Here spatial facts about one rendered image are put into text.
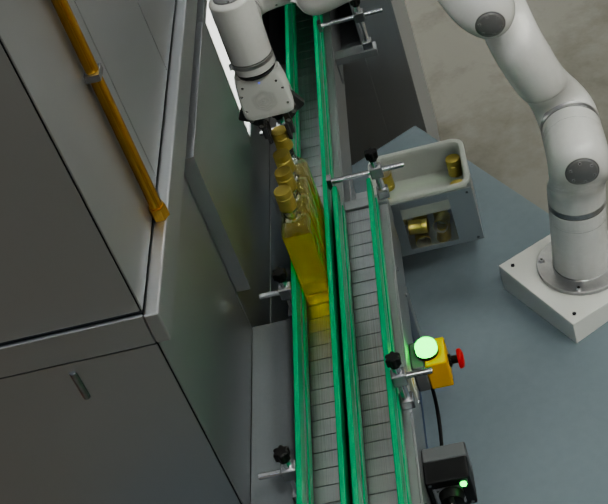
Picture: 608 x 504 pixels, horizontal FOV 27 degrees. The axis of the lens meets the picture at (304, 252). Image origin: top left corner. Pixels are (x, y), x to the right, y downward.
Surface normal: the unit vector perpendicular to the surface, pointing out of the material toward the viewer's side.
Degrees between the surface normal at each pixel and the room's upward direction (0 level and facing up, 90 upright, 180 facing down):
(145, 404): 90
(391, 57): 90
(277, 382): 0
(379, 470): 0
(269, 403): 0
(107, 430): 90
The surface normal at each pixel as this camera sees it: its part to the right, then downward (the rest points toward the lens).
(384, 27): 0.03, 0.66
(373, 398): -0.28, -0.72
